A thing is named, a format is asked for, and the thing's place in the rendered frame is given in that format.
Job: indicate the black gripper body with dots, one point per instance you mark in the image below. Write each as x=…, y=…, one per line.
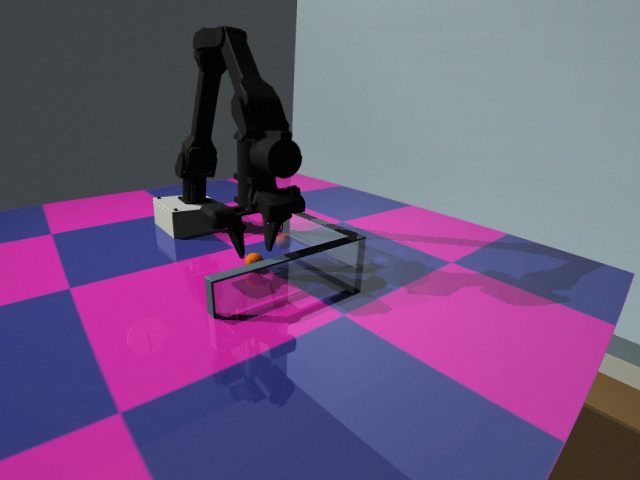
x=219, y=215

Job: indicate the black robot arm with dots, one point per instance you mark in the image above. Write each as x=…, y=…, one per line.
x=263, y=139

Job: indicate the clear l-shaped low wall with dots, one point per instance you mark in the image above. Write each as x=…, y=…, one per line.
x=237, y=293

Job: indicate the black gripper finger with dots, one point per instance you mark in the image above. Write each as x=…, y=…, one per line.
x=270, y=230
x=236, y=234

